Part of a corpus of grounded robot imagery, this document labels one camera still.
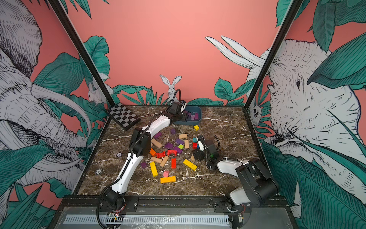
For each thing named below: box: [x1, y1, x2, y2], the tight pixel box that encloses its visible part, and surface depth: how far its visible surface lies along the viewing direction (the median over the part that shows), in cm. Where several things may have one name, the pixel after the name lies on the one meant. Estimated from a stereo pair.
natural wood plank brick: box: [183, 139, 190, 149], surface depth 99 cm
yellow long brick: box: [149, 161, 159, 177], surface depth 88 cm
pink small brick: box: [162, 170, 170, 178], surface depth 85 cm
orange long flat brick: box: [160, 175, 176, 184], surface depth 84 cm
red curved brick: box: [155, 150, 166, 159], surface depth 93 cm
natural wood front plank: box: [150, 156, 163, 165], surface depth 92 cm
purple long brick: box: [175, 138, 185, 145], surface depth 102 cm
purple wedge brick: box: [164, 142, 174, 149], surface depth 99 cm
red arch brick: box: [167, 149, 178, 157], surface depth 93 cm
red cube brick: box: [192, 142, 198, 150], surface depth 98 cm
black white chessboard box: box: [106, 102, 142, 131], surface depth 113 cm
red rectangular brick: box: [171, 157, 177, 170], surface depth 90 cm
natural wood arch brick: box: [178, 133, 188, 140], surface depth 103 cm
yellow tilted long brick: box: [183, 158, 198, 171], surface depth 90 cm
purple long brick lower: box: [173, 146, 183, 154], surface depth 97 cm
